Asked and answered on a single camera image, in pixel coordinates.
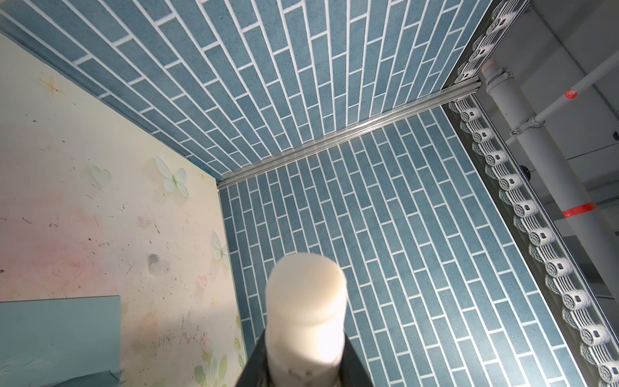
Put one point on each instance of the LED light strip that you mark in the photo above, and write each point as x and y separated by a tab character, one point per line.
564	277

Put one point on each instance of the teal envelope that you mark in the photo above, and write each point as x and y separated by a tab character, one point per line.
61	342

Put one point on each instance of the thin white ceiling pipe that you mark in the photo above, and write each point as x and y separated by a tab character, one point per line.
538	120

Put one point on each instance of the white glue stick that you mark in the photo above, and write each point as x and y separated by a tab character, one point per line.
306	299

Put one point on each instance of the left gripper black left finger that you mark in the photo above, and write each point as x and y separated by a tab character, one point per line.
256	371

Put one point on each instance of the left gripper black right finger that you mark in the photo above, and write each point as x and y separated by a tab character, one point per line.
353	373

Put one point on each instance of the grey ceiling pipe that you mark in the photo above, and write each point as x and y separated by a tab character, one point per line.
590	226

